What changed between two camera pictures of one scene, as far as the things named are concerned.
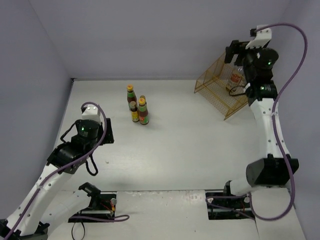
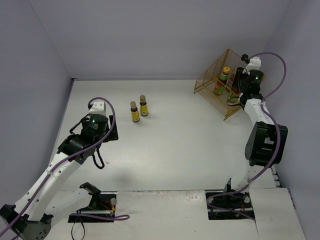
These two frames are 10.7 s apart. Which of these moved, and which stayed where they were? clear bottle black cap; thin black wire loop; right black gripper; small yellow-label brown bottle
Moved: right black gripper; clear bottle black cap
Stayed: thin black wire loop; small yellow-label brown bottle
